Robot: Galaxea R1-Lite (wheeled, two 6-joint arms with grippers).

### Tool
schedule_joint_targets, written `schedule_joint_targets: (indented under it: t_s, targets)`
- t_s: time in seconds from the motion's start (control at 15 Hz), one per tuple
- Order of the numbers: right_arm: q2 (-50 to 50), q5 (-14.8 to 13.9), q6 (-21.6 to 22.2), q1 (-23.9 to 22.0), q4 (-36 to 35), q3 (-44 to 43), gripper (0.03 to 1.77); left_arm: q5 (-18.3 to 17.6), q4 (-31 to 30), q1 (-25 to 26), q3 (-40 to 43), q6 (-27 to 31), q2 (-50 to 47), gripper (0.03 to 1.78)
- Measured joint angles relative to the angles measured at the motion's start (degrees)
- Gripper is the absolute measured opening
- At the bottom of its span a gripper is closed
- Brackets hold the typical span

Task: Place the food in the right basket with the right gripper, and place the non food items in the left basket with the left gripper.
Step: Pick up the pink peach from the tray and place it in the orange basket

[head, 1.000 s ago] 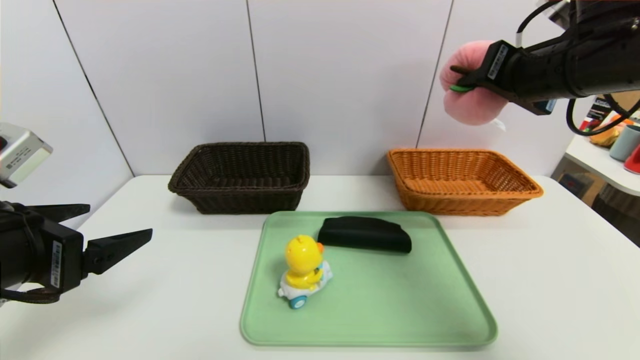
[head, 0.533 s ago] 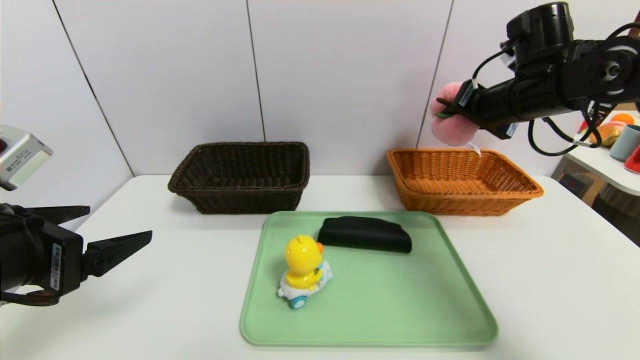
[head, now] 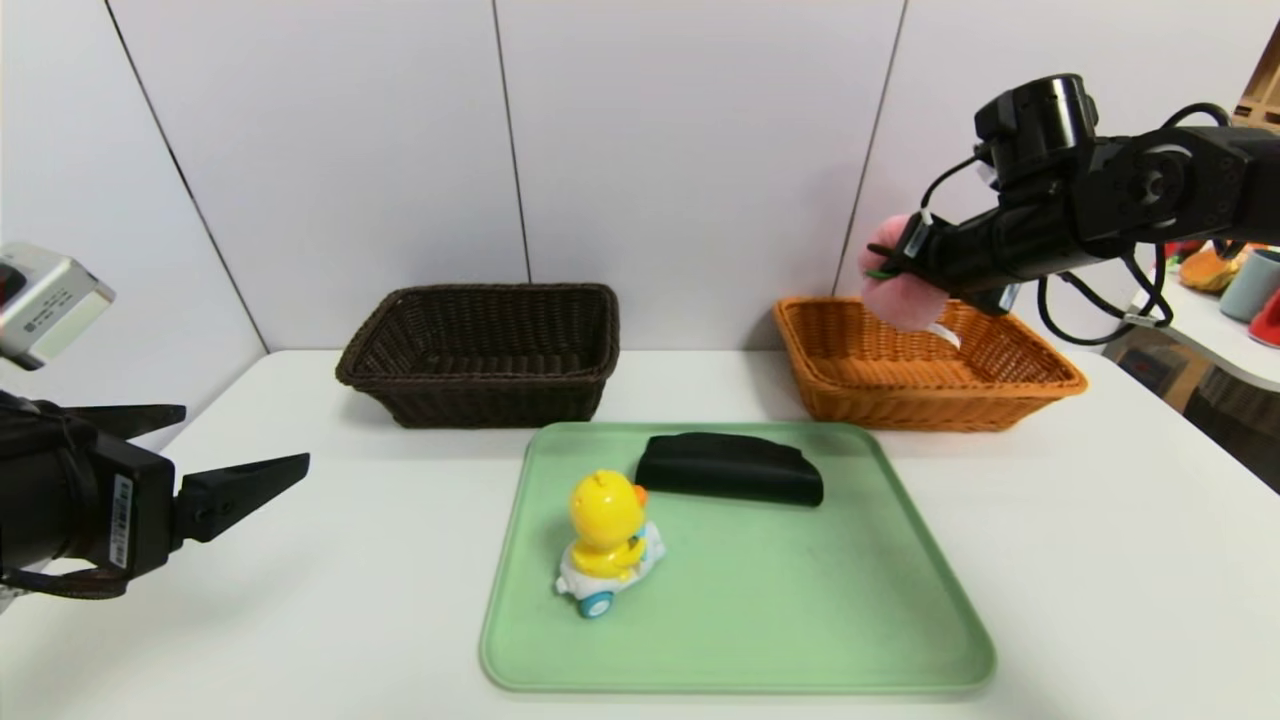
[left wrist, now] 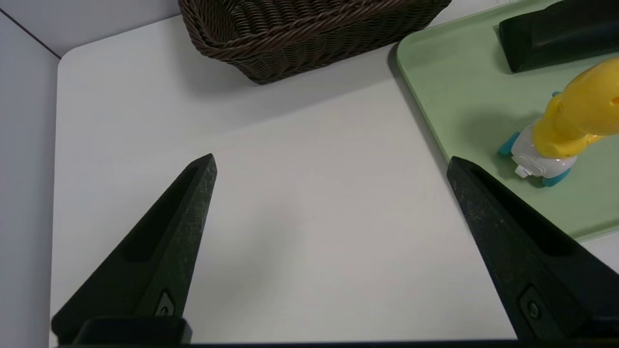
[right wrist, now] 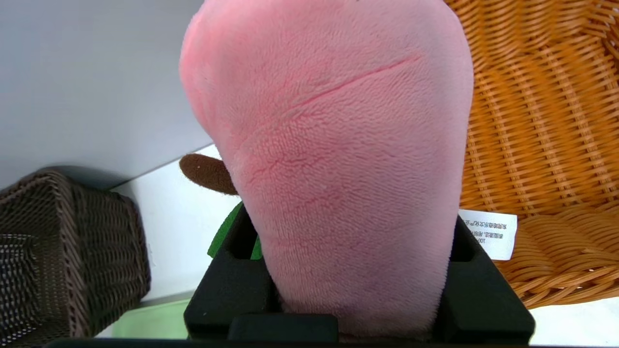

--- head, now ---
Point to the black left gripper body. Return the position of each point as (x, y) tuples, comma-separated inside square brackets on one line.
[(135, 518)]

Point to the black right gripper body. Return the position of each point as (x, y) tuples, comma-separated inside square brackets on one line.
[(915, 250)]

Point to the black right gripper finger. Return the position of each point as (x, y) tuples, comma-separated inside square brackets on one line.
[(884, 251)]

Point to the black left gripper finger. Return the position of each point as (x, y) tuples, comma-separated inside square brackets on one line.
[(130, 418), (230, 495)]

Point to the pink plush peach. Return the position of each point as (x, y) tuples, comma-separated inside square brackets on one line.
[(905, 300)]

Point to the black soft pouch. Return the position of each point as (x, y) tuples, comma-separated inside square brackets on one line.
[(730, 470)]

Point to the yellow duck toy car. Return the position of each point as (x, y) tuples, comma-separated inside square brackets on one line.
[(605, 520)]

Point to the orange wicker basket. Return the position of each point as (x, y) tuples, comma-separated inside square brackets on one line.
[(900, 400)]

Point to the dark brown wicker basket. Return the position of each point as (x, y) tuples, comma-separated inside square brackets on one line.
[(480, 390)]

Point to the toy burger bun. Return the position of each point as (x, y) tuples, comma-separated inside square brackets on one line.
[(1208, 270)]

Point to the white side table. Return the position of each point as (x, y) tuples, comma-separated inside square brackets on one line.
[(1200, 325)]

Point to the teal cup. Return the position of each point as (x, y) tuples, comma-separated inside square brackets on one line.
[(1250, 285)]

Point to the red container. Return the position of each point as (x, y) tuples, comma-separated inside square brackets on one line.
[(1268, 322)]

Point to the light green plastic tray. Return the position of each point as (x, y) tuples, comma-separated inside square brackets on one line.
[(750, 600)]

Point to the wooden shelf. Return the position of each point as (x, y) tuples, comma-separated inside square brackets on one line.
[(1262, 95)]

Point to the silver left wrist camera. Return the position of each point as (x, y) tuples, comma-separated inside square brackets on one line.
[(50, 300)]

